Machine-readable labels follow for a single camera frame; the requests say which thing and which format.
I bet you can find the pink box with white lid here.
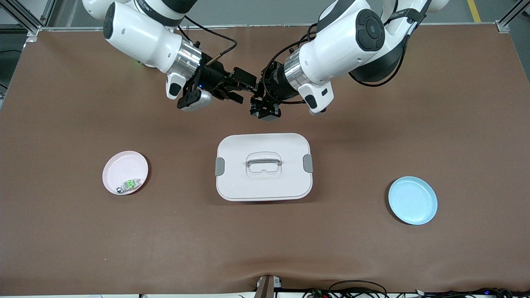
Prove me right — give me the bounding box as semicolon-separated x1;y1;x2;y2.
215;133;314;202

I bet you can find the pink round plate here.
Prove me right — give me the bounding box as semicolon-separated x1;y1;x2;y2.
102;151;149;196

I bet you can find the brown table mat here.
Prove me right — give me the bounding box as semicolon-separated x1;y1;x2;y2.
0;24;530;296

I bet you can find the light blue round plate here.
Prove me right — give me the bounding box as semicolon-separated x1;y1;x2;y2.
388;176;438;226

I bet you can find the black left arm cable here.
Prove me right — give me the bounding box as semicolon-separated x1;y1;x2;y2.
265;23;414;104

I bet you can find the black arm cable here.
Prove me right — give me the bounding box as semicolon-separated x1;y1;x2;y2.
265;23;414;104
178;16;238;67

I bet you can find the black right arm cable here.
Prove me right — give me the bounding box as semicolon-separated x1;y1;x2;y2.
178;16;238;67

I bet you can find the green push-button switch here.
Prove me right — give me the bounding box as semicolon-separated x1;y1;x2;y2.
116;178;142;194

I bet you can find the grey metal bracket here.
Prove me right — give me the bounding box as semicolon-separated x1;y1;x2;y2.
255;274;283;298

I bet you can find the aluminium frame strut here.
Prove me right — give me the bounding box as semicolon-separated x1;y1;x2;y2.
497;0;530;33
0;0;56;36

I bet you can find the black looped cable bundle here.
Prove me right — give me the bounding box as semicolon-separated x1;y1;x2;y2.
302;280;390;298

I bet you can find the black cable cluster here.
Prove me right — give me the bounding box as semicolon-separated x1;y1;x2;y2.
414;288;530;298

